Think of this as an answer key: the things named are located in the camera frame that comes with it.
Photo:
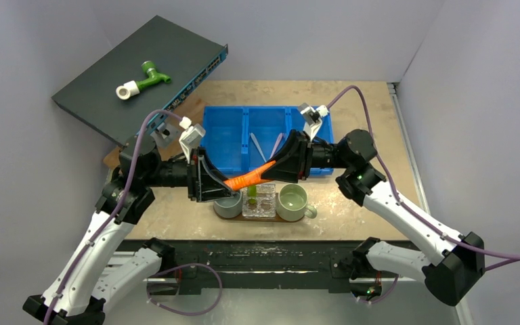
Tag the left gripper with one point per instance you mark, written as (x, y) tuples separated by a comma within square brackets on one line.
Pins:
[(204, 180)]

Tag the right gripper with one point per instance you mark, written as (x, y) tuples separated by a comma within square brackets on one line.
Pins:
[(307, 155)]

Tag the grey mug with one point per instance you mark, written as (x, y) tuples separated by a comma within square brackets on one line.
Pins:
[(229, 208)]

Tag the white toothbrush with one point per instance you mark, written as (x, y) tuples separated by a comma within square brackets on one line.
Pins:
[(258, 146)]

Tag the light green mug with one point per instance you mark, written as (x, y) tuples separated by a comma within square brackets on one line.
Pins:
[(292, 204)]

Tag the clear plastic blister pack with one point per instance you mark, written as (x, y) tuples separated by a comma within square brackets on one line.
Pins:
[(266, 202)]

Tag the blue divided plastic bin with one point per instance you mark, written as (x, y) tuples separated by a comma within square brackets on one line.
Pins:
[(227, 140)]

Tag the brown oval wooden tray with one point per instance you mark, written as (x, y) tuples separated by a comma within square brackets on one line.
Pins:
[(240, 217)]

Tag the green toothpaste tube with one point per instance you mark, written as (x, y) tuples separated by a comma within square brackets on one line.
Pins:
[(252, 194)]

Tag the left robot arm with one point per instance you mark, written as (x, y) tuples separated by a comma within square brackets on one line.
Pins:
[(83, 293)]

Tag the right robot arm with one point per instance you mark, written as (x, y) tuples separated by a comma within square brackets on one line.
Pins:
[(447, 262)]

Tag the pink toothbrush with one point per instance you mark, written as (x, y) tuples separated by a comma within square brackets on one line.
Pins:
[(277, 144)]

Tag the wooden board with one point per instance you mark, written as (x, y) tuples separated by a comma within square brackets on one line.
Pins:
[(192, 108)]

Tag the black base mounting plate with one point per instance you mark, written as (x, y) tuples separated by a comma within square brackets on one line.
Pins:
[(248, 264)]

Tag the green white pipe fitting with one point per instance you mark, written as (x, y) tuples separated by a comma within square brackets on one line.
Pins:
[(133, 88)]

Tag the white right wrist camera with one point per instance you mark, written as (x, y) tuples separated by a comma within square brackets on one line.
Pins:
[(313, 118)]

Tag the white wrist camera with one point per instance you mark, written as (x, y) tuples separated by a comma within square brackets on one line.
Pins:
[(313, 118), (191, 136)]

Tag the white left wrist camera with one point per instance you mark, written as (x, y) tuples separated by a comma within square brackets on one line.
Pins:
[(191, 136)]

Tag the metal bracket on board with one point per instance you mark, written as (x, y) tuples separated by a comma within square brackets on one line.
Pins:
[(165, 134)]

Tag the dark network switch box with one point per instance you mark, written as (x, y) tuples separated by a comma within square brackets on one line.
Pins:
[(156, 67)]

